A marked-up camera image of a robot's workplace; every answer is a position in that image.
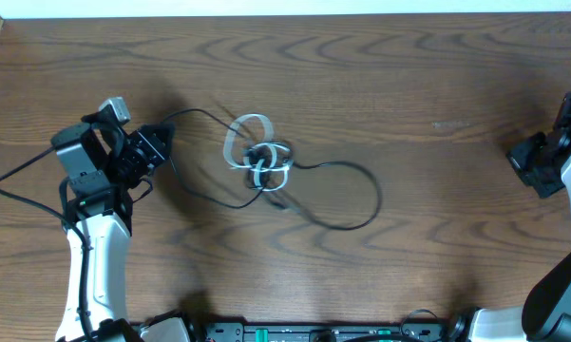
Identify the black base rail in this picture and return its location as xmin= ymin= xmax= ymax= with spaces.
xmin=140 ymin=311 xmax=471 ymax=342

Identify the black left camera cable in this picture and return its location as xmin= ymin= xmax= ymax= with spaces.
xmin=0 ymin=145 xmax=96 ymax=342

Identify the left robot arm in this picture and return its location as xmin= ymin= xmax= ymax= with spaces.
xmin=51 ymin=123 xmax=174 ymax=341

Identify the black USB cable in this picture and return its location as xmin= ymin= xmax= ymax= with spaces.
xmin=159 ymin=107 xmax=384 ymax=232

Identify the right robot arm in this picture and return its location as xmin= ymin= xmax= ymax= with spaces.
xmin=449 ymin=91 xmax=571 ymax=342

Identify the white USB cable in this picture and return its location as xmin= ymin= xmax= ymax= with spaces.
xmin=222 ymin=113 xmax=295 ymax=193

